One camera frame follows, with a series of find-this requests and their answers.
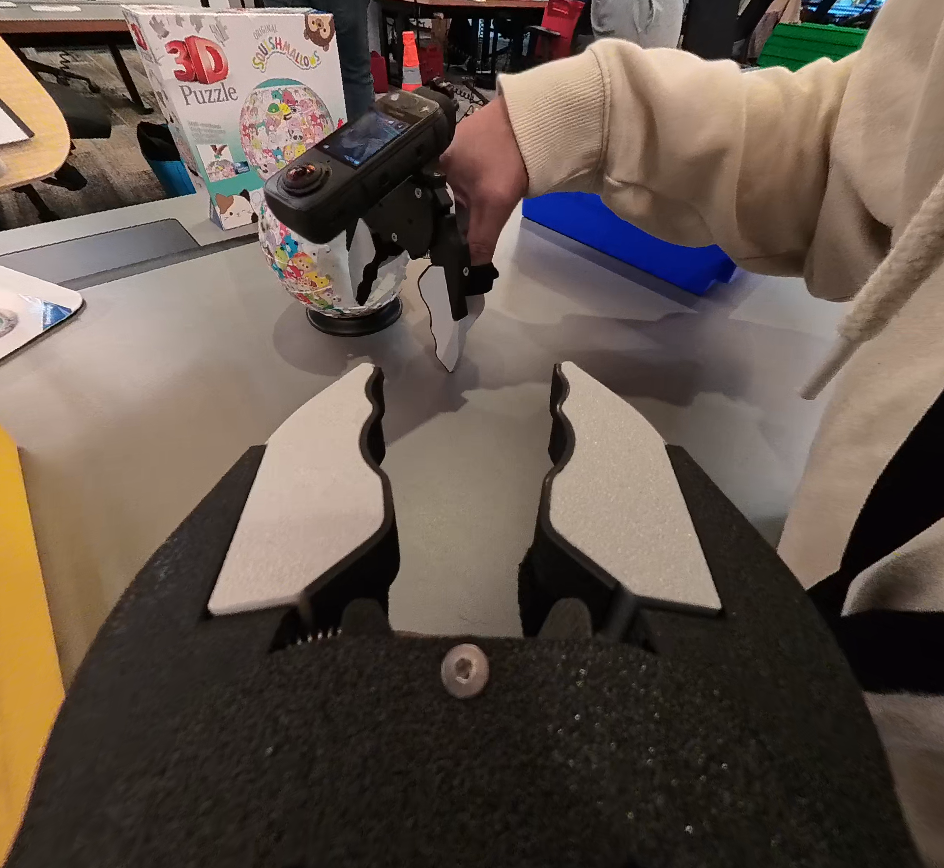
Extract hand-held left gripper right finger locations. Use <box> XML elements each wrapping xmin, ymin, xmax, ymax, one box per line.
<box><xmin>518</xmin><ymin>361</ymin><xmax>722</xmax><ymax>640</ymax></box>

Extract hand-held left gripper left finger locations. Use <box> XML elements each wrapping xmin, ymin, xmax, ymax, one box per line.
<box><xmin>206</xmin><ymin>363</ymin><xmax>400</xmax><ymax>634</ymax></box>

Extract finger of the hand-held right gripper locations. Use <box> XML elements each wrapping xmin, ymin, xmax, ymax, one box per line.
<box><xmin>418</xmin><ymin>259</ymin><xmax>484</xmax><ymax>373</ymax></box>
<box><xmin>347</xmin><ymin>219</ymin><xmax>409</xmax><ymax>306</ymax></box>

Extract colourful puzzle ball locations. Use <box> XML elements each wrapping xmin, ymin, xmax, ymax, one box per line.
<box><xmin>258</xmin><ymin>208</ymin><xmax>411</xmax><ymax>316</ymax></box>

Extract round black ball stand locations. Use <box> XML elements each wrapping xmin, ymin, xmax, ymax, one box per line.
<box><xmin>305</xmin><ymin>296</ymin><xmax>404</xmax><ymax>338</ymax></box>

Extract person's right forearm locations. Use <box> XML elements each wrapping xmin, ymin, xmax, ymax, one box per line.
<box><xmin>498</xmin><ymin>38</ymin><xmax>908</xmax><ymax>302</ymax></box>

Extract puzzle box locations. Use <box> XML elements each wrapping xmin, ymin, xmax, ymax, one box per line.
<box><xmin>121</xmin><ymin>5</ymin><xmax>348</xmax><ymax>231</ymax></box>

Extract person's right hand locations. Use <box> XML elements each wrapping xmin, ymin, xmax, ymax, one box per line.
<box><xmin>440</xmin><ymin>99</ymin><xmax>529</xmax><ymax>268</ymax></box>

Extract brown edged desk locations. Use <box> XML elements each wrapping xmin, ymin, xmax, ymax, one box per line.
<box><xmin>0</xmin><ymin>1</ymin><xmax>156</xmax><ymax>117</ymax></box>
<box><xmin>369</xmin><ymin>0</ymin><xmax>561</xmax><ymax>90</ymax></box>

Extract blue plastic bin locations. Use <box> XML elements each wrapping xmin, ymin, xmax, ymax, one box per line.
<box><xmin>522</xmin><ymin>191</ymin><xmax>738</xmax><ymax>296</ymax></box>

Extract dark waste bin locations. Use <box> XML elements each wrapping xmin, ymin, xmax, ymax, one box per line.
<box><xmin>136</xmin><ymin>121</ymin><xmax>196</xmax><ymax>198</ymax></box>

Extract black office chair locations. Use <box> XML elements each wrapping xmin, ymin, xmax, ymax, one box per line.
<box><xmin>29</xmin><ymin>45</ymin><xmax>113</xmax><ymax>192</ymax></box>

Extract black fabric item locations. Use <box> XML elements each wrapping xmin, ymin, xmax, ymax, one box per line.
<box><xmin>807</xmin><ymin>411</ymin><xmax>944</xmax><ymax>695</ymax></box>

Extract white printed sheet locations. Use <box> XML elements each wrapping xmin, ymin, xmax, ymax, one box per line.
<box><xmin>0</xmin><ymin>265</ymin><xmax>84</xmax><ymax>361</ymax></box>

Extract round wooden tabletop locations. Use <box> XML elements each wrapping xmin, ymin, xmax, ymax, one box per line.
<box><xmin>0</xmin><ymin>38</ymin><xmax>72</xmax><ymax>194</ymax></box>

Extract beige hoodie drawstring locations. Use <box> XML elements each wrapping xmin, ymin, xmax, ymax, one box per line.
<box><xmin>800</xmin><ymin>178</ymin><xmax>944</xmax><ymax>400</ymax></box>

